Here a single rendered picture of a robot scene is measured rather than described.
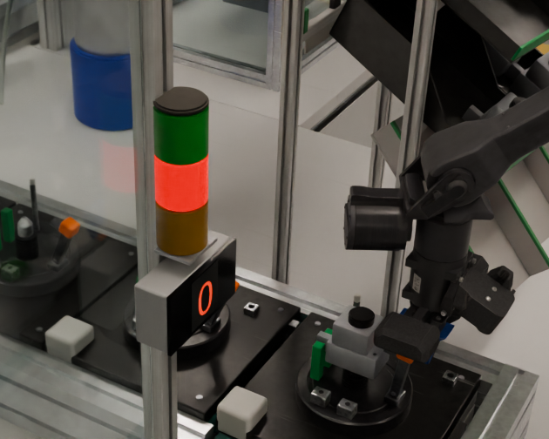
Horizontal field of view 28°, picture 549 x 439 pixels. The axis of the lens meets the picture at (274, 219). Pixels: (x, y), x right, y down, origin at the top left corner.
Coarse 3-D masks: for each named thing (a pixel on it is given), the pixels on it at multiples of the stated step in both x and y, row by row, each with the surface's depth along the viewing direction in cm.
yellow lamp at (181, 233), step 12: (156, 204) 103; (156, 216) 103; (168, 216) 102; (180, 216) 102; (192, 216) 102; (204, 216) 103; (156, 228) 104; (168, 228) 103; (180, 228) 102; (192, 228) 103; (204, 228) 104; (156, 240) 105; (168, 240) 103; (180, 240) 103; (192, 240) 103; (204, 240) 105; (168, 252) 104; (180, 252) 104; (192, 252) 104
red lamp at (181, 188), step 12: (156, 168) 100; (168, 168) 99; (180, 168) 99; (192, 168) 99; (204, 168) 100; (156, 180) 101; (168, 180) 100; (180, 180) 99; (192, 180) 100; (204, 180) 101; (156, 192) 102; (168, 192) 100; (180, 192) 100; (192, 192) 100; (204, 192) 102; (168, 204) 101; (180, 204) 101; (192, 204) 101; (204, 204) 102
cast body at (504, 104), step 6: (510, 96) 133; (516, 96) 134; (498, 102) 132; (504, 102) 132; (510, 102) 133; (516, 102) 131; (474, 108) 136; (492, 108) 132; (498, 108) 131; (504, 108) 131; (468, 114) 136; (474, 114) 136; (480, 114) 136; (486, 114) 135; (492, 114) 132; (468, 120) 137
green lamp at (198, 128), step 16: (160, 112) 96; (208, 112) 98; (160, 128) 97; (176, 128) 96; (192, 128) 97; (208, 128) 99; (160, 144) 98; (176, 144) 97; (192, 144) 98; (176, 160) 98; (192, 160) 99
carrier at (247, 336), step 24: (240, 288) 148; (240, 312) 144; (264, 312) 144; (288, 312) 145; (192, 336) 137; (216, 336) 137; (240, 336) 140; (264, 336) 140; (192, 360) 136; (216, 360) 136; (240, 360) 136; (192, 384) 132; (216, 384) 132; (240, 384) 135; (192, 408) 129; (216, 408) 130
